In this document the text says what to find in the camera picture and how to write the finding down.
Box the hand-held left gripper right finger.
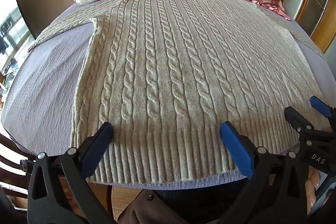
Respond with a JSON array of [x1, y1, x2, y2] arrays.
[[219, 121, 310, 224]]

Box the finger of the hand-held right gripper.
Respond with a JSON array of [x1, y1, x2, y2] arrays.
[[285, 106, 316, 136], [309, 96, 336, 120]]

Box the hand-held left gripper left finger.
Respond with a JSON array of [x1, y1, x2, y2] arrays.
[[28, 122, 116, 224]]

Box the beige cable knit sweater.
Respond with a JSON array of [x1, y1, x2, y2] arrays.
[[28, 0, 332, 184]]

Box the person's right hand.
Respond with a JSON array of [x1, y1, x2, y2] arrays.
[[307, 168, 322, 217]]

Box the dark trousers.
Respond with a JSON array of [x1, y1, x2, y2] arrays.
[[155, 179, 248, 224]]

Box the lavender bed sheet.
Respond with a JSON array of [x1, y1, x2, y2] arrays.
[[0, 1, 336, 191]]

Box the brown jacket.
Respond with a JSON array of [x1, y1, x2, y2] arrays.
[[123, 189, 190, 224]]

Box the dark wooden chair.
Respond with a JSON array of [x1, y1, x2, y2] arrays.
[[0, 132, 34, 204]]

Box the window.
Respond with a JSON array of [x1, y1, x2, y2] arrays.
[[0, 0, 36, 83]]

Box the wooden door frame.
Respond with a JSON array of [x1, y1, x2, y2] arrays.
[[293, 0, 336, 54]]

